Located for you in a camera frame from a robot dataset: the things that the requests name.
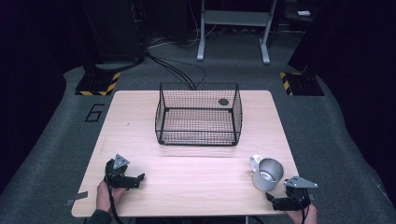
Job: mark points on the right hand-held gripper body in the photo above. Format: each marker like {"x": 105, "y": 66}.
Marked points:
{"x": 298, "y": 191}

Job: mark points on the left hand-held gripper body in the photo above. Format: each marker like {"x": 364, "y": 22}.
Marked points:
{"x": 115, "y": 174}

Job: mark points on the white metal cup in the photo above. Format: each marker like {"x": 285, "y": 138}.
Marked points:
{"x": 267, "y": 175}

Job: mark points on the person's left hand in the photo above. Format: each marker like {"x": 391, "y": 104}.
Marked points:
{"x": 106, "y": 194}

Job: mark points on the person's right hand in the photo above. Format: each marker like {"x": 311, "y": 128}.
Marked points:
{"x": 303, "y": 216}

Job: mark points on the grey tape strip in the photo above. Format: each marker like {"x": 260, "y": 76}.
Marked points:
{"x": 77, "y": 198}

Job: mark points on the black striped stand base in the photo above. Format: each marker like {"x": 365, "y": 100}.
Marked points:
{"x": 302, "y": 84}
{"x": 98, "y": 84}

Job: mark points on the black round table grommet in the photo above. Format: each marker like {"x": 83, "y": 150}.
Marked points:
{"x": 223, "y": 101}

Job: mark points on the black cabinet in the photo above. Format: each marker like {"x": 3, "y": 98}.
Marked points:
{"x": 115, "y": 29}

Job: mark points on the small white box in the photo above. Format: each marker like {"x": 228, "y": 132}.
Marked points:
{"x": 304, "y": 13}

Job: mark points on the white metal stand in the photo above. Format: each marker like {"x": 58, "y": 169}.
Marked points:
{"x": 236, "y": 18}

